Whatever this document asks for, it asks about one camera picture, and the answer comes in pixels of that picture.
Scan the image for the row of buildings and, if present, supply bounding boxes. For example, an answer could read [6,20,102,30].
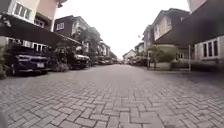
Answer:
[96,41,120,65]

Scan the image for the pale building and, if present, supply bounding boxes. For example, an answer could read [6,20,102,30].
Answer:
[122,49,138,65]

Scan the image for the dark car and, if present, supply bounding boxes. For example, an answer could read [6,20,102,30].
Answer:
[5,45,52,77]
[67,53,91,70]

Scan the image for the dark green tree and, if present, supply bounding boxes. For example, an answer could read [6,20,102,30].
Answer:
[77,26,103,58]

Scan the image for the grey brick paved road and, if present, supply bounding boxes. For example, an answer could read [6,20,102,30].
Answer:
[0,63,224,128]

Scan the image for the bushes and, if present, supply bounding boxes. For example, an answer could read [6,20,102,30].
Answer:
[49,46,70,73]

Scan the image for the large green bush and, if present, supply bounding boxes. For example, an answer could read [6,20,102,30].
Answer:
[147,44,180,70]

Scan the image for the building with sloping dark canopy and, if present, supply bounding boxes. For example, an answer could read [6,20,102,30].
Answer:
[142,7,208,65]

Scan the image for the cream building with dark canopy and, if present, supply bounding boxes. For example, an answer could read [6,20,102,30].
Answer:
[0,0,84,73]

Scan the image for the building with white-framed windows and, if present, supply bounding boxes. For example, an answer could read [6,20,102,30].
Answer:
[186,0,224,71]

